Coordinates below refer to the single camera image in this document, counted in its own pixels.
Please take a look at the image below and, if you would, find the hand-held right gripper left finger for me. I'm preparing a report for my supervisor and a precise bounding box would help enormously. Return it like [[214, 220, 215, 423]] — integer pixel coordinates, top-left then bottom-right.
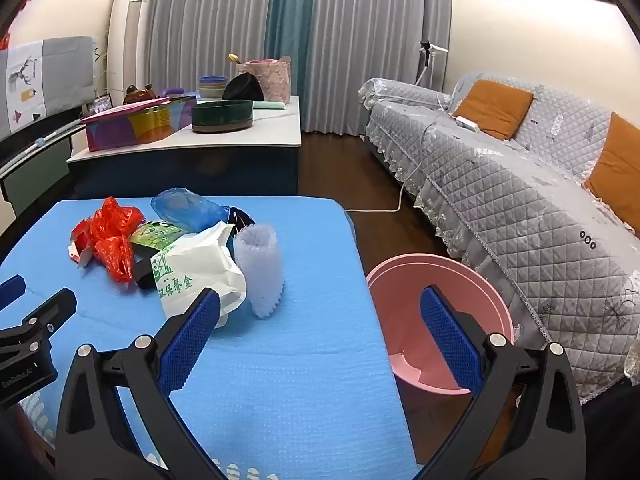
[[55, 287, 222, 480]]

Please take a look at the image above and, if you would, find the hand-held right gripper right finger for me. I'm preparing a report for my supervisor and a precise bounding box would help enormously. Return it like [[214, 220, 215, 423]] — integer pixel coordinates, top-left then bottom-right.
[[420, 285, 587, 480]]

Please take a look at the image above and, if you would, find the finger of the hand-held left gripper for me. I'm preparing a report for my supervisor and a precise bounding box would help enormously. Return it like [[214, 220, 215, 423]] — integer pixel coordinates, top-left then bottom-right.
[[0, 275, 27, 308], [0, 287, 78, 361]]

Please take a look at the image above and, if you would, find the pink plastic basin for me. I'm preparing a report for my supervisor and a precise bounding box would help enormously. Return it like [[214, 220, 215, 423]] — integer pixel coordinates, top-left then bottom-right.
[[365, 254, 516, 397]]

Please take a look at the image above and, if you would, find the white plastic bag green print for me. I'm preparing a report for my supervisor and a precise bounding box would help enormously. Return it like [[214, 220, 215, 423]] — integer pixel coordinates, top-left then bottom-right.
[[150, 220, 248, 330]]

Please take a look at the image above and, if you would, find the red white carton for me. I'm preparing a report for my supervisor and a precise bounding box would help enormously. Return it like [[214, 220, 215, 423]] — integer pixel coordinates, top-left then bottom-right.
[[66, 239, 97, 267]]

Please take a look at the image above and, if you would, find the white foam net sleeve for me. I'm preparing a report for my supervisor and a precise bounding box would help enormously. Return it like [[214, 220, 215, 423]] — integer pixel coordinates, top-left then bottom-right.
[[233, 225, 287, 319]]

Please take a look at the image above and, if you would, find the red plastic bag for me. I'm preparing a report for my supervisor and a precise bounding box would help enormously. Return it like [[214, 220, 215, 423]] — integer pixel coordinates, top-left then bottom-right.
[[70, 197, 146, 286]]

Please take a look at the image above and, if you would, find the green snack packet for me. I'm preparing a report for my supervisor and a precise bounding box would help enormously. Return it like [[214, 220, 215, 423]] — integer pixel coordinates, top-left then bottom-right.
[[131, 221, 190, 252]]

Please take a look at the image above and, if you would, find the dark patterned wrapper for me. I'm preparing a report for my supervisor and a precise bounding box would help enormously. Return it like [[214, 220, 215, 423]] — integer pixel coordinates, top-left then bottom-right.
[[226, 205, 257, 233]]

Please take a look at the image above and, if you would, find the blue plastic bag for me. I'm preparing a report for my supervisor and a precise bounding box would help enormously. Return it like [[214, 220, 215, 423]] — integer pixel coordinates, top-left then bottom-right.
[[151, 187, 232, 235]]

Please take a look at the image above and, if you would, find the blue foam mat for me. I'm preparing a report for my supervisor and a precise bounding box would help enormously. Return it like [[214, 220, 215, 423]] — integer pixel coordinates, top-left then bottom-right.
[[0, 195, 421, 480]]

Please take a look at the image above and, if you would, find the dark tv cabinet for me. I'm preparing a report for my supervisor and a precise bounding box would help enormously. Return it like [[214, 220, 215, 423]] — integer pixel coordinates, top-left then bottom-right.
[[0, 110, 87, 223]]

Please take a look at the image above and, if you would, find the grey quilted sofa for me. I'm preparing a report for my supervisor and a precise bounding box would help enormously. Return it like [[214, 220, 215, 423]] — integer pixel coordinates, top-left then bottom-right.
[[357, 72, 640, 406]]

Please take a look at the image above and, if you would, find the white top coffee table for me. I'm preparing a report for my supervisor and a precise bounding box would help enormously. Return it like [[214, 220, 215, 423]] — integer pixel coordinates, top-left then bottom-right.
[[66, 94, 304, 200]]

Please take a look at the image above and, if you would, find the colourful rectangular box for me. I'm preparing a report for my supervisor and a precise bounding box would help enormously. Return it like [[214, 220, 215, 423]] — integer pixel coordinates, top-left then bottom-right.
[[80, 95, 198, 153]]

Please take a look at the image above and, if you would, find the grey covered television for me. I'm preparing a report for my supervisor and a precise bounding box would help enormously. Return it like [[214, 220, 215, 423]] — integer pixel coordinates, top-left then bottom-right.
[[0, 36, 99, 142]]

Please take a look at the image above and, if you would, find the dark green round bowl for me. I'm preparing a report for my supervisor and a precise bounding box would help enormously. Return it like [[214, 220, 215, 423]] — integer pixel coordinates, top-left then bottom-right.
[[191, 99, 255, 135]]

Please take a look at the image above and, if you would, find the brown teapot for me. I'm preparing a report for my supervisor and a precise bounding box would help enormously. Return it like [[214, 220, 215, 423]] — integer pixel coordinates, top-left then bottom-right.
[[123, 84, 157, 107]]

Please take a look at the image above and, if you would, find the orange cushion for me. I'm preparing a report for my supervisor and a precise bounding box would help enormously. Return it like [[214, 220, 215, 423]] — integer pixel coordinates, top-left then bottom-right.
[[451, 79, 535, 141], [582, 111, 640, 238]]

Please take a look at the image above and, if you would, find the stack of coloured bowls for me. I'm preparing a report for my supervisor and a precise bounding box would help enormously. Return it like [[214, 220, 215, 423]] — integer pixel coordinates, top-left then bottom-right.
[[198, 75, 230, 101]]

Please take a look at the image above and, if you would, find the black cap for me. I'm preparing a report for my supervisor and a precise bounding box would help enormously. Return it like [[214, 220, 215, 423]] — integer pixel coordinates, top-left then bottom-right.
[[222, 72, 266, 102]]

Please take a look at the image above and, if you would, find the pink fabric basket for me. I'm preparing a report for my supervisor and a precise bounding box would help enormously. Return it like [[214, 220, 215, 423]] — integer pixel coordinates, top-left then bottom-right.
[[235, 55, 292, 104]]

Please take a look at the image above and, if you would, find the white standing air conditioner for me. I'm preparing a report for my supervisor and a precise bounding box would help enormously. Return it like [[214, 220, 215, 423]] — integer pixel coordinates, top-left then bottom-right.
[[106, 0, 154, 107]]

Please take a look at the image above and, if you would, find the grey curtain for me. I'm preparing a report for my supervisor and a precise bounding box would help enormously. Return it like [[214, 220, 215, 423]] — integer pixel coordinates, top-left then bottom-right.
[[300, 0, 456, 137], [145, 0, 278, 103]]

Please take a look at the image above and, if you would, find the teal curtain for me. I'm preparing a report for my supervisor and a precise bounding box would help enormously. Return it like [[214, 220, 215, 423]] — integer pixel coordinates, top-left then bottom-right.
[[264, 0, 318, 106]]

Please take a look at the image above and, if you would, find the white power cable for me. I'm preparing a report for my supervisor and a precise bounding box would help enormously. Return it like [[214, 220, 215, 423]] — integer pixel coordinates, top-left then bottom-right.
[[345, 87, 453, 214]]

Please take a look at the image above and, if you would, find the small photo frame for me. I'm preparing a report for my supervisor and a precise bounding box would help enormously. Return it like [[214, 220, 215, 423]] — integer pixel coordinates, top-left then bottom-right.
[[86, 93, 114, 115]]

